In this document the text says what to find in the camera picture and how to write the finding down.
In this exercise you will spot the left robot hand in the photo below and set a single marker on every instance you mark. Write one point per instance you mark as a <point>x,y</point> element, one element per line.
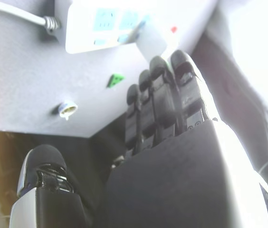
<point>167,180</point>

